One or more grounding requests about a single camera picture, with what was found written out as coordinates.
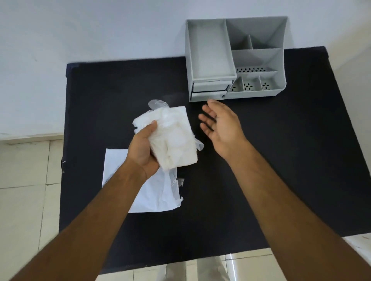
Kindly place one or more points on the person's left thumb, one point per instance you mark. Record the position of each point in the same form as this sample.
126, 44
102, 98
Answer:
145, 129

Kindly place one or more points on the grey organizer drawer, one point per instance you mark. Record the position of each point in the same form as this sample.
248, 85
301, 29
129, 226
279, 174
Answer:
213, 86
209, 95

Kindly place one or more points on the person's right thumb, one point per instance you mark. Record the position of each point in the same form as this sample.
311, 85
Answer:
206, 130

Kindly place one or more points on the person's right forearm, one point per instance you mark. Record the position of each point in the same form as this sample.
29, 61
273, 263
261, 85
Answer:
289, 220

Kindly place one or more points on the person's left forearm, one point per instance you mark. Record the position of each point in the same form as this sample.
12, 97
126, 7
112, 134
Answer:
87, 225

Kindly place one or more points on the person's right hand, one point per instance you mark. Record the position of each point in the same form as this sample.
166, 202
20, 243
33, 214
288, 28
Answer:
227, 130

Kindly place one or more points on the grey desk organizer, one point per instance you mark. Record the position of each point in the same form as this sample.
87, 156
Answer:
255, 58

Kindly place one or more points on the white plastic-wrapped tissue pack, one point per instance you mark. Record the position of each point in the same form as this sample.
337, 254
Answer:
174, 136

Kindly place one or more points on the person's left hand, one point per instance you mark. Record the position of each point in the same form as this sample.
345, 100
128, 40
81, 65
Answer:
139, 156

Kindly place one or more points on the white plastic bag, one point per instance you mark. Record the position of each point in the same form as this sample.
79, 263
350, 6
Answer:
150, 194

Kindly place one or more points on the person's right middle finger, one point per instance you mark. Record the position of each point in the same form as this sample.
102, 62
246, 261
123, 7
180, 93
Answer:
209, 111

